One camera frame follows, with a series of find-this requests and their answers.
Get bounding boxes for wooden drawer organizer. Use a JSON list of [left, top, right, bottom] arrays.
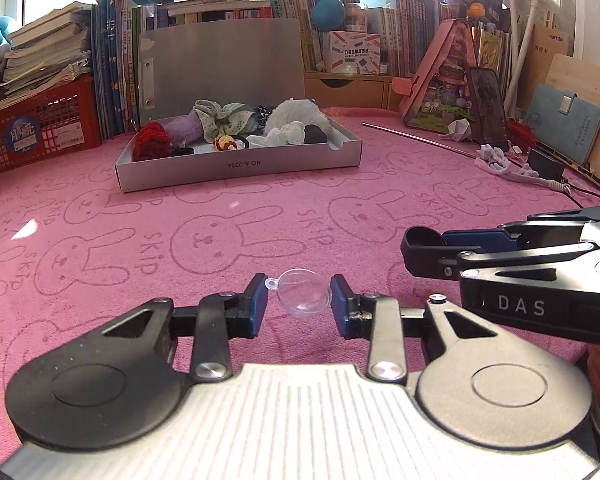
[[304, 71, 416, 111]]

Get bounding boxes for stack of books and papers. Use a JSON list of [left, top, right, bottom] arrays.
[[0, 2, 93, 116]]

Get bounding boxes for white fluffy plush ball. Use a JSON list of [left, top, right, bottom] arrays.
[[265, 97, 331, 136]]

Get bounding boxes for red crochet toy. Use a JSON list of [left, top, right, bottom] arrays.
[[131, 121, 173, 162]]

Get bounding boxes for shelf row of colourful books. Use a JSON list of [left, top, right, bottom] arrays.
[[367, 0, 511, 78]]

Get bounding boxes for black power adapter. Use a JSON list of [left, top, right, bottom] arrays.
[[527, 149, 566, 183]]

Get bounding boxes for thin metal rod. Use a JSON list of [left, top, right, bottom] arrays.
[[362, 121, 483, 155]]

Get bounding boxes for teal notebook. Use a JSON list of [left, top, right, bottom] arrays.
[[524, 84, 600, 166]]

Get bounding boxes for blue floral drawstring pouch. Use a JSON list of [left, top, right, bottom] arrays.
[[252, 104, 276, 128]]

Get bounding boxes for white cloth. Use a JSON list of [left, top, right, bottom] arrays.
[[245, 121, 308, 150]]

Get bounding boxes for white paper origami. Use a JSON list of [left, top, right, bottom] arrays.
[[440, 117, 473, 141]]

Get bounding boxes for grey cardboard file box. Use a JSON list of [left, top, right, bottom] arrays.
[[115, 19, 363, 193]]

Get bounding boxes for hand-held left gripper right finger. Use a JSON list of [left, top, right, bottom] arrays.
[[329, 273, 507, 384]]

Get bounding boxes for purple plush toy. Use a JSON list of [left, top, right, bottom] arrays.
[[162, 112, 206, 143]]

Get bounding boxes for white printed cardboard box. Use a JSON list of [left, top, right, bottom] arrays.
[[322, 30, 382, 73]]

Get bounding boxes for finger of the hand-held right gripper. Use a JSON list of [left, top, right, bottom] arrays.
[[441, 204, 600, 252], [401, 226, 598, 282]]

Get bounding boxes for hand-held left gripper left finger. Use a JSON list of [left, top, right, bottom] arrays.
[[96, 273, 271, 382]]

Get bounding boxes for black smartphone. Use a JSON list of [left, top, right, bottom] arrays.
[[467, 66, 511, 151]]

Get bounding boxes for flat lying white books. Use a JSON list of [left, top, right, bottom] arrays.
[[167, 1, 273, 23]]

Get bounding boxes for red yarn item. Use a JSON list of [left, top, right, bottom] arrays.
[[505, 119, 538, 148]]

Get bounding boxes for white plastic pipe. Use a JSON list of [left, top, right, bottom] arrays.
[[502, 0, 543, 111]]

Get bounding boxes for green checked cloth pouch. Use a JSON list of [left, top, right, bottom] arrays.
[[190, 99, 256, 143]]

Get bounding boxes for red plastic crate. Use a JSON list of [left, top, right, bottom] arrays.
[[0, 75, 103, 176]]

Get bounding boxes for pink wooden house model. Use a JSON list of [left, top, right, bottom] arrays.
[[399, 19, 486, 133]]

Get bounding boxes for row of upright books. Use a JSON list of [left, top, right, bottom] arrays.
[[91, 0, 371, 141]]

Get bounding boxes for clear plastic capsule half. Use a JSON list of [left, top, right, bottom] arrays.
[[265, 269, 333, 318]]

